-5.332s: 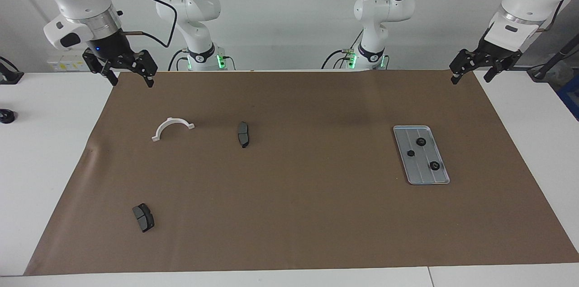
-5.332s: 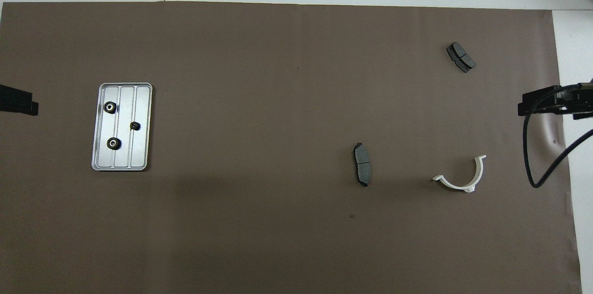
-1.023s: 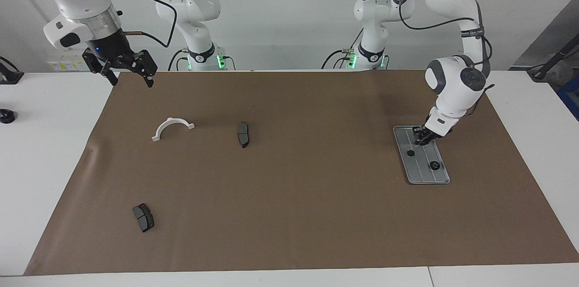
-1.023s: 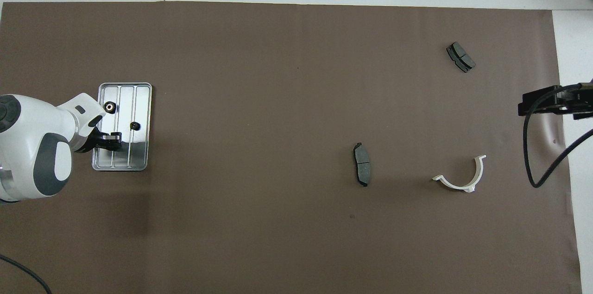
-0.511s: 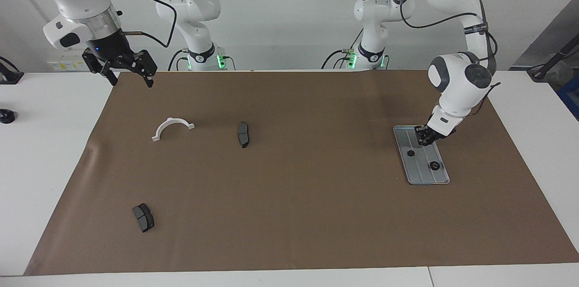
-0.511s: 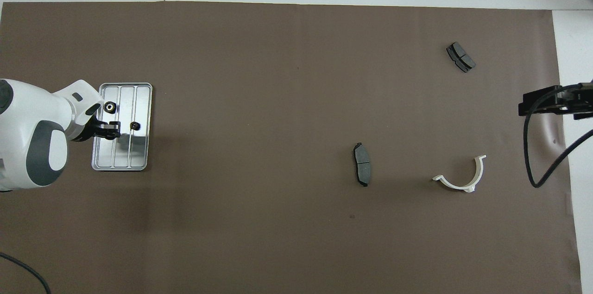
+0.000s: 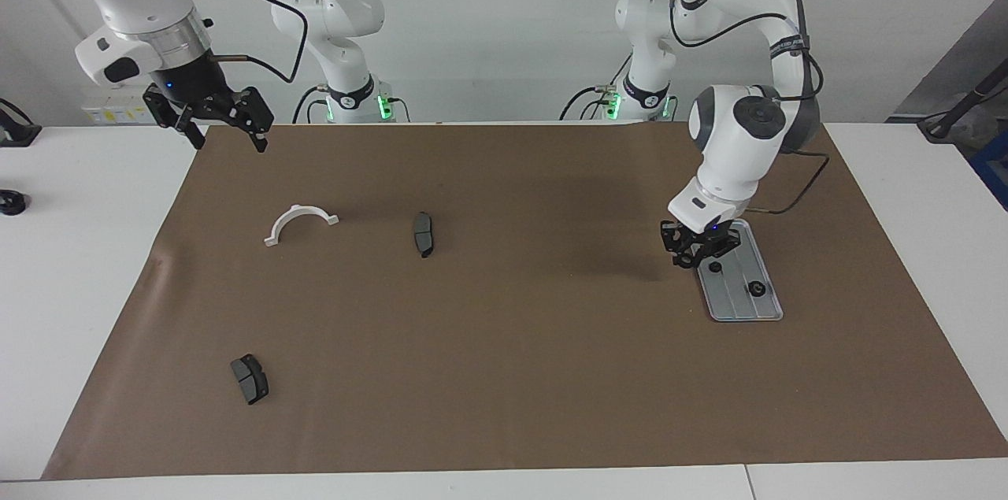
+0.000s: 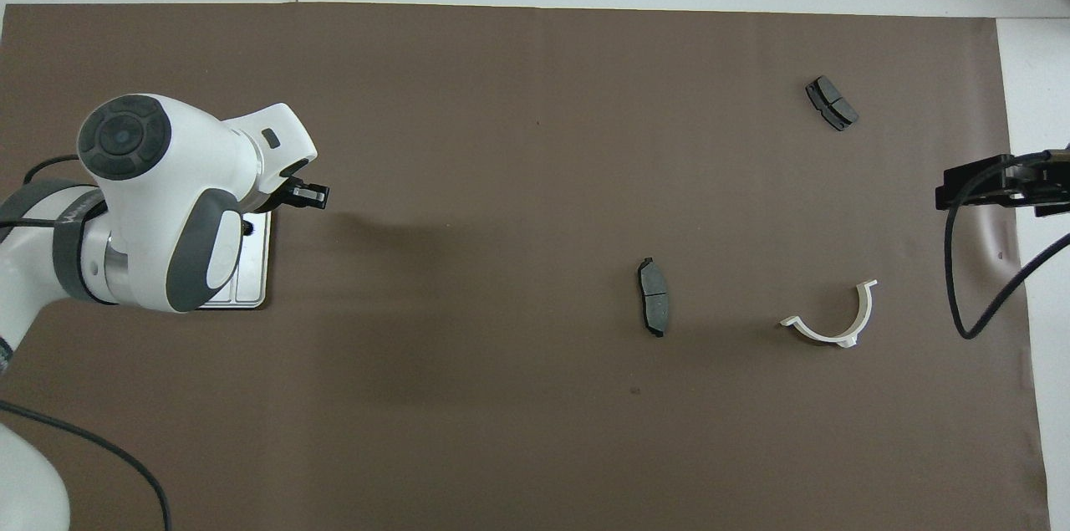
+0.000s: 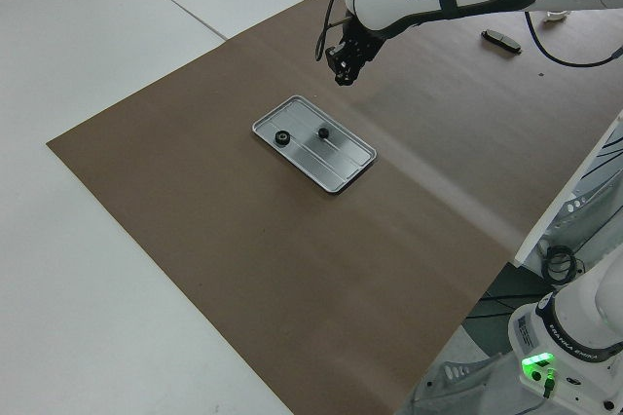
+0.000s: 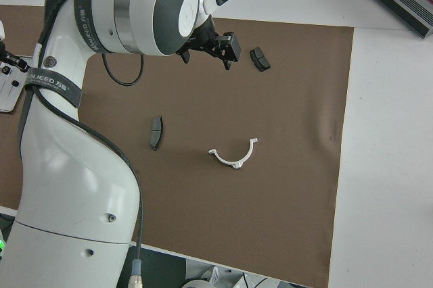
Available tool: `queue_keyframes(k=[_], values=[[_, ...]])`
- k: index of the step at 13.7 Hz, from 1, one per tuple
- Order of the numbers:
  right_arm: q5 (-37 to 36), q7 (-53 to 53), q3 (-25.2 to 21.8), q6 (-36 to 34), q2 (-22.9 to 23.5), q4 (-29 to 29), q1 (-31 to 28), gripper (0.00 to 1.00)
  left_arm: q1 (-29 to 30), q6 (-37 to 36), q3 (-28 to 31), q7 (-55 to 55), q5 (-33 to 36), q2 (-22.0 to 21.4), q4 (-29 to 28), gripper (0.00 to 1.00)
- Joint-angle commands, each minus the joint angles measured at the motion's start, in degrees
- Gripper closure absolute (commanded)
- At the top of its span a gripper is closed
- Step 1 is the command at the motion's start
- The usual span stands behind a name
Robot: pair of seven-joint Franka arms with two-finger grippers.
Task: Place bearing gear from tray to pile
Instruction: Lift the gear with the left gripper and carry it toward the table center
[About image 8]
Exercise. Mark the small black bearing gear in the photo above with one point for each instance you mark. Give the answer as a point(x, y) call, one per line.
point(246, 226)

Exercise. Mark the brown paper table mat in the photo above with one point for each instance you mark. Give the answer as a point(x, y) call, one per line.
point(501, 180)

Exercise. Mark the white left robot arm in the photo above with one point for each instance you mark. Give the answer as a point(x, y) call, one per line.
point(167, 180)

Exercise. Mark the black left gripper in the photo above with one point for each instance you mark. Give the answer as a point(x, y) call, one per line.
point(288, 198)

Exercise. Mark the silver metal tray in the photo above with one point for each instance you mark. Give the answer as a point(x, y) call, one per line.
point(251, 280)

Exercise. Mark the long dark brake pad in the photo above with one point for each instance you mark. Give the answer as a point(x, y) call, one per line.
point(654, 297)

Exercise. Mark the short dark brake pad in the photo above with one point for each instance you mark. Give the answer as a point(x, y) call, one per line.
point(833, 103)

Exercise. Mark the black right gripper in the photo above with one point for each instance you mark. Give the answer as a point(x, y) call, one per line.
point(1045, 188)

